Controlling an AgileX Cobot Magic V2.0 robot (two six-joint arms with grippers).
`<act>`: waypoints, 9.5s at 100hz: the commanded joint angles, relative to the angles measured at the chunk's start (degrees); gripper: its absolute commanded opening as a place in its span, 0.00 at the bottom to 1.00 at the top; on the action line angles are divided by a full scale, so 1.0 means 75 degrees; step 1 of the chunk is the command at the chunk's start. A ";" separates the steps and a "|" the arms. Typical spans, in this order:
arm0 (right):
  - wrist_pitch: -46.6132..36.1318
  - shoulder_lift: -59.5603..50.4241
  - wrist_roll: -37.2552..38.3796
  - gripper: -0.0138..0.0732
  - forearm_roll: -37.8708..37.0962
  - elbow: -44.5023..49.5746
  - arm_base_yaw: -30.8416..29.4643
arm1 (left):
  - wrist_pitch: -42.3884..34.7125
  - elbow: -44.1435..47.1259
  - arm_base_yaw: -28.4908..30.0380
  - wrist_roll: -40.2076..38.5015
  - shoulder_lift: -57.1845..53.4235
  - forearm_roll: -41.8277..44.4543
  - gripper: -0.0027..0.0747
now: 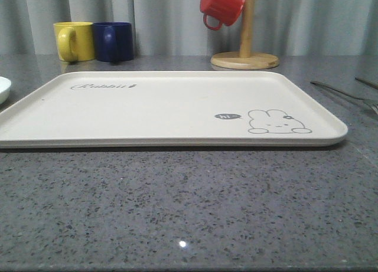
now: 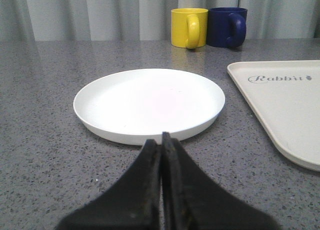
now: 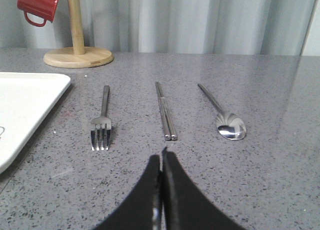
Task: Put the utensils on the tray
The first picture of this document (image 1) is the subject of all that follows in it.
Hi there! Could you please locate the stainless steel fork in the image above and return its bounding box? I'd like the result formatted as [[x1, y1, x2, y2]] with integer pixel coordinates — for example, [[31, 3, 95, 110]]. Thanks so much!
[[311, 81, 377, 114]]

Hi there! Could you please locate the white round plate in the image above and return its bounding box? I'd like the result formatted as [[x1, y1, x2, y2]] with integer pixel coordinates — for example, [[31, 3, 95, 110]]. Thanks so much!
[[0, 77, 12, 104]]

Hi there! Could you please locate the steel chopstick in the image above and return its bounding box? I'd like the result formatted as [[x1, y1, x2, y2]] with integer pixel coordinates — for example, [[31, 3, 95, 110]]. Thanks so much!
[[355, 77, 378, 89]]

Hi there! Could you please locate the cream rabbit print tray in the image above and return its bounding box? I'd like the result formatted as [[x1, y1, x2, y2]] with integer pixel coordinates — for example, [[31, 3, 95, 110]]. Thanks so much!
[[1, 71, 348, 149]]

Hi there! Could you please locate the wooden mug tree stand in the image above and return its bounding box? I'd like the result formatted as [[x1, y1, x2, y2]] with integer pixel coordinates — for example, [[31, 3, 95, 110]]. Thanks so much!
[[211, 0, 279, 70]]

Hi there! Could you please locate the dark blue ceramic mug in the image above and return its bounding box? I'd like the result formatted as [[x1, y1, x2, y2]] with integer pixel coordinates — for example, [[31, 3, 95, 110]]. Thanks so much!
[[92, 22, 134, 62]]

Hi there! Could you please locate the red ribbed mug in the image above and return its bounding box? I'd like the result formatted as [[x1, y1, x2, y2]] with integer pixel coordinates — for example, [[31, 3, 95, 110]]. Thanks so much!
[[200, 0, 246, 31]]

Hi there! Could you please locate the yellow ceramic mug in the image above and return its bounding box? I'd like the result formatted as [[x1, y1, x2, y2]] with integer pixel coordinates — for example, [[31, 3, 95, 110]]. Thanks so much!
[[53, 22, 95, 62]]

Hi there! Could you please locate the grey pleated curtain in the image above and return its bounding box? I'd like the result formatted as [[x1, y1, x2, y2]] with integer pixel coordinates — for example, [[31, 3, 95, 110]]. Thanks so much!
[[1, 0, 377, 55]]

